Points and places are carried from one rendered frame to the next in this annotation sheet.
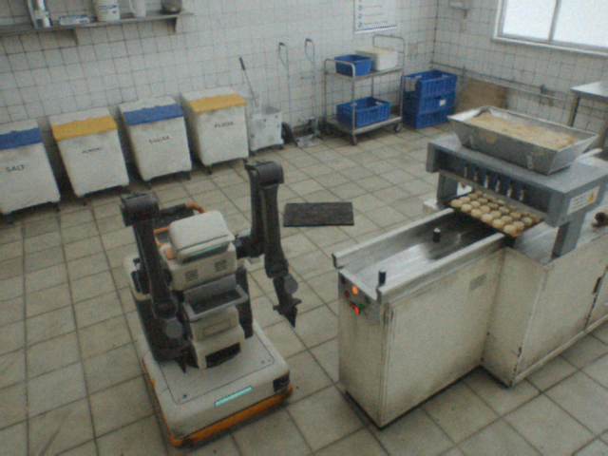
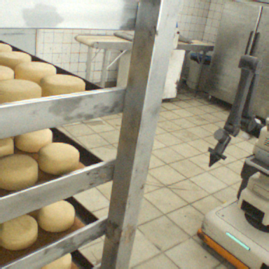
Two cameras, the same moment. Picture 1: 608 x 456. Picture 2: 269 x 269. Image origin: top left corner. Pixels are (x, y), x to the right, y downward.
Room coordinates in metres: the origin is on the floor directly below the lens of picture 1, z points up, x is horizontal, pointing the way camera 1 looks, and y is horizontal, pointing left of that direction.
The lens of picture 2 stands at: (0.28, -0.98, 1.61)
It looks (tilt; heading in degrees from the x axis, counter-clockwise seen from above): 24 degrees down; 75
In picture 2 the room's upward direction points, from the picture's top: 9 degrees clockwise
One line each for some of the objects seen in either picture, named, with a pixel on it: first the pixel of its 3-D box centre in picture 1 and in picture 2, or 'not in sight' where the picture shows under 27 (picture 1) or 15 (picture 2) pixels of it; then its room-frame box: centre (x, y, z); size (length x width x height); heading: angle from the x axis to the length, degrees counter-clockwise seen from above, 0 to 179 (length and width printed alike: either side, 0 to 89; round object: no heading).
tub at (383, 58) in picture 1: (375, 58); not in sight; (5.78, -0.98, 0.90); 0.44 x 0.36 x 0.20; 35
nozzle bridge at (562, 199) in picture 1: (504, 188); not in sight; (1.96, -0.96, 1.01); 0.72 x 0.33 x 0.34; 31
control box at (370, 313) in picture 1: (358, 296); not in sight; (1.51, -0.22, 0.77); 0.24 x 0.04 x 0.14; 31
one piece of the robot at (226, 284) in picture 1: (214, 305); (266, 171); (1.50, 0.38, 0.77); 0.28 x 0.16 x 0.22; 118
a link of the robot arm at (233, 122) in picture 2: (152, 259); (240, 97); (1.25, 0.49, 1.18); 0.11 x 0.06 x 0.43; 118
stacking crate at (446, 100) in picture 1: (427, 99); not in sight; (6.04, -1.71, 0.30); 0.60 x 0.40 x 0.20; 117
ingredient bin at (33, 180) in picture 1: (20, 171); not in sight; (4.07, 2.62, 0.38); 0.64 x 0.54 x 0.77; 29
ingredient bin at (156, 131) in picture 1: (157, 142); not in sight; (4.66, 1.46, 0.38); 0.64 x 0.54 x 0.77; 26
